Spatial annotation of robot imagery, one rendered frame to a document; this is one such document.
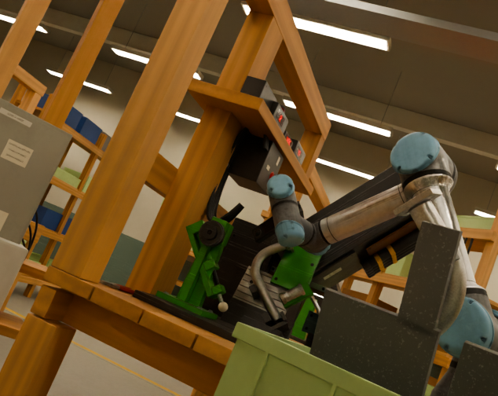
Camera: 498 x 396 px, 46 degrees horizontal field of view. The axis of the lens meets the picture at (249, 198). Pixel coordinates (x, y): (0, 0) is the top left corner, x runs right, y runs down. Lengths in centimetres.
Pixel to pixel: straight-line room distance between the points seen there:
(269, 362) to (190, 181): 120
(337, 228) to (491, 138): 782
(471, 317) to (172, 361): 66
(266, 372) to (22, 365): 92
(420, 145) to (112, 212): 75
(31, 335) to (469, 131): 838
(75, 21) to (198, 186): 1027
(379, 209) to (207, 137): 59
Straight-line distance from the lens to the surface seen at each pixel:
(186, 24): 158
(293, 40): 219
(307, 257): 193
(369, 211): 162
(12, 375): 152
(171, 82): 151
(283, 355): 66
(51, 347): 149
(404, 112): 946
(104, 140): 774
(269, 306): 184
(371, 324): 75
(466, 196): 1124
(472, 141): 934
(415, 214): 76
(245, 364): 69
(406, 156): 144
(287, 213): 159
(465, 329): 127
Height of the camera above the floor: 99
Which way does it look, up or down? 9 degrees up
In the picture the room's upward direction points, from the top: 23 degrees clockwise
